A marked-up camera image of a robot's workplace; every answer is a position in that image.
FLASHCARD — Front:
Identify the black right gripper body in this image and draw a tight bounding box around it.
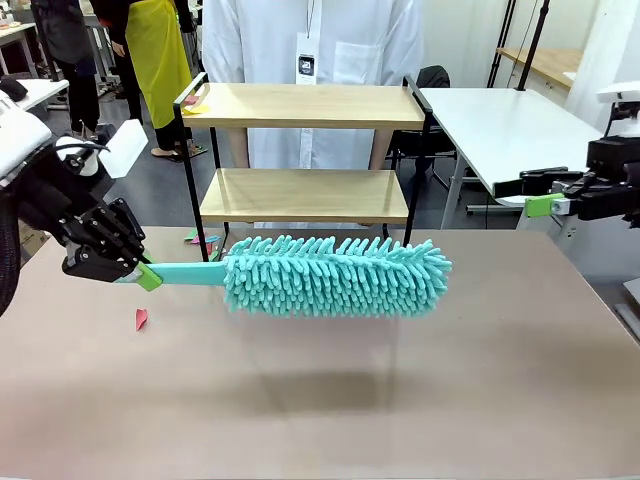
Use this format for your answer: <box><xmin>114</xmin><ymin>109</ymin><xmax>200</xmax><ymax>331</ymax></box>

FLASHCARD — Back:
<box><xmin>569</xmin><ymin>168</ymin><xmax>640</xmax><ymax>222</ymax></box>

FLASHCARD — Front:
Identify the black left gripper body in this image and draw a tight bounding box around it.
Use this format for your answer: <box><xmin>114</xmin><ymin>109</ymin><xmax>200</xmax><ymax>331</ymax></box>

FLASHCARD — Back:
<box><xmin>14</xmin><ymin>147</ymin><xmax>114</xmax><ymax>247</ymax></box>

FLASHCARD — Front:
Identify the teal chenille duster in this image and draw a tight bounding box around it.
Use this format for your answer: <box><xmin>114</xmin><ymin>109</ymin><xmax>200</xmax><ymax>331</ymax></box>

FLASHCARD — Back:
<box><xmin>145</xmin><ymin>234</ymin><xmax>454</xmax><ymax>320</ymax></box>

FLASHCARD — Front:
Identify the person's right forearm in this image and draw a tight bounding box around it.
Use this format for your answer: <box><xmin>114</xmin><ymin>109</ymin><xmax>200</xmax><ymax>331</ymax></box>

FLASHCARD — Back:
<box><xmin>230</xmin><ymin>128</ymin><xmax>250</xmax><ymax>169</ymax></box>

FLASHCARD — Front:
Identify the person's left forearm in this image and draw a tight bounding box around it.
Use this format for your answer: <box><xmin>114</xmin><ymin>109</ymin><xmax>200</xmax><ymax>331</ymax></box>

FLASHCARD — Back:
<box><xmin>369</xmin><ymin>128</ymin><xmax>395</xmax><ymax>171</ymax></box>

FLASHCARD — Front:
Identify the large white side table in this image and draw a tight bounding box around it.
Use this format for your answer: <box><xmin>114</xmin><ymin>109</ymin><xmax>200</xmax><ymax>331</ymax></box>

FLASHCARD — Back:
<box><xmin>417</xmin><ymin>87</ymin><xmax>616</xmax><ymax>246</ymax></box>

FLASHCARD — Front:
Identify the small white table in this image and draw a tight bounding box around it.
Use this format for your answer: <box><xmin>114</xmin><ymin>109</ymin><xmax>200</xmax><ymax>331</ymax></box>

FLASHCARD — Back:
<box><xmin>0</xmin><ymin>77</ymin><xmax>70</xmax><ymax>115</ymax></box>

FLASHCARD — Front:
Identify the wooden desk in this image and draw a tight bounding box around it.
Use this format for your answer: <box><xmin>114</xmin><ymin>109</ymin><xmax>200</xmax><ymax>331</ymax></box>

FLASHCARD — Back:
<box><xmin>494</xmin><ymin>47</ymin><xmax>585</xmax><ymax>92</ymax></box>

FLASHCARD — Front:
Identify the black pole stand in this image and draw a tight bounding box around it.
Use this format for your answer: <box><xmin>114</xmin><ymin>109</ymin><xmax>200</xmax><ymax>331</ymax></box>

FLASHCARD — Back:
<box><xmin>514</xmin><ymin>0</ymin><xmax>551</xmax><ymax>93</ymax></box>

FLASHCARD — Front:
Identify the black tripod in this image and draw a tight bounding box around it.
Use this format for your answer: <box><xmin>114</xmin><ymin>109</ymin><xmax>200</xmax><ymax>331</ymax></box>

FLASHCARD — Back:
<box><xmin>487</xmin><ymin>0</ymin><xmax>520</xmax><ymax>90</ymax></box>

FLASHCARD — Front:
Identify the person in dark clothes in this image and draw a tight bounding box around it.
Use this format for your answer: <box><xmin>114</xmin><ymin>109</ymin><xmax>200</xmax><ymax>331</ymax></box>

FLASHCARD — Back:
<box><xmin>29</xmin><ymin>0</ymin><xmax>100</xmax><ymax>140</ymax></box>

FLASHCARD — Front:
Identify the black office chair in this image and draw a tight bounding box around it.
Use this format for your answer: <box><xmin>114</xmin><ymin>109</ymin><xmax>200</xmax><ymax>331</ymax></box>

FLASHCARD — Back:
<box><xmin>389</xmin><ymin>64</ymin><xmax>460</xmax><ymax>191</ymax></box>

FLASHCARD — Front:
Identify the person in yellow apron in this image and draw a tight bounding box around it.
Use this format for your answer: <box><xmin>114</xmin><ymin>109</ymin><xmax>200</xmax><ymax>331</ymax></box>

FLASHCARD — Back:
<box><xmin>102</xmin><ymin>0</ymin><xmax>196</xmax><ymax>164</ymax></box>

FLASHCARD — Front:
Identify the person in white lab coat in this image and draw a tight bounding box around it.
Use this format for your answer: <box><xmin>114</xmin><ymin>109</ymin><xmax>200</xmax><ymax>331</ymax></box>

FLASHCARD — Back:
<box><xmin>202</xmin><ymin>0</ymin><xmax>425</xmax><ymax>230</ymax></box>

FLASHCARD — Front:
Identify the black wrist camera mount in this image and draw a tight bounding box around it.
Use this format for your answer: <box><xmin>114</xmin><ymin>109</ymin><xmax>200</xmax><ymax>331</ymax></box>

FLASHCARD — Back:
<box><xmin>587</xmin><ymin>138</ymin><xmax>633</xmax><ymax>174</ymax></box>

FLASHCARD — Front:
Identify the black corrugated cable hose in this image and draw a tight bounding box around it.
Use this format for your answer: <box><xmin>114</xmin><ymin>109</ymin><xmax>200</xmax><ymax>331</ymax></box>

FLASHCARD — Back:
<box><xmin>0</xmin><ymin>194</ymin><xmax>22</xmax><ymax>317</ymax></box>

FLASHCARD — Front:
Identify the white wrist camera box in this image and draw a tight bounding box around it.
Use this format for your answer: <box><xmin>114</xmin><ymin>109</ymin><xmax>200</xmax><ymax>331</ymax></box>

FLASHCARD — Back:
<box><xmin>101</xmin><ymin>118</ymin><xmax>150</xmax><ymax>180</ymax></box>

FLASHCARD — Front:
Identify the grey metal rail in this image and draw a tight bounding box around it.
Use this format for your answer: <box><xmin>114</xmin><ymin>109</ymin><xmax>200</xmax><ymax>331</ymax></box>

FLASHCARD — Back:
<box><xmin>613</xmin><ymin>277</ymin><xmax>640</xmax><ymax>347</ymax></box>

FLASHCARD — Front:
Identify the two-tier wooden shelf black frame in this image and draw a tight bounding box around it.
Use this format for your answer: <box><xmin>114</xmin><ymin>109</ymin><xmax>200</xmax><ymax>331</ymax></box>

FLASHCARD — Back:
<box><xmin>172</xmin><ymin>72</ymin><xmax>432</xmax><ymax>285</ymax></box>

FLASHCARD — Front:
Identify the white badge on lanyard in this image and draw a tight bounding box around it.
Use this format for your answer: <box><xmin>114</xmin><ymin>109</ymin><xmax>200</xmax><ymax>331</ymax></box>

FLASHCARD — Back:
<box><xmin>295</xmin><ymin>0</ymin><xmax>320</xmax><ymax>85</ymax></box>

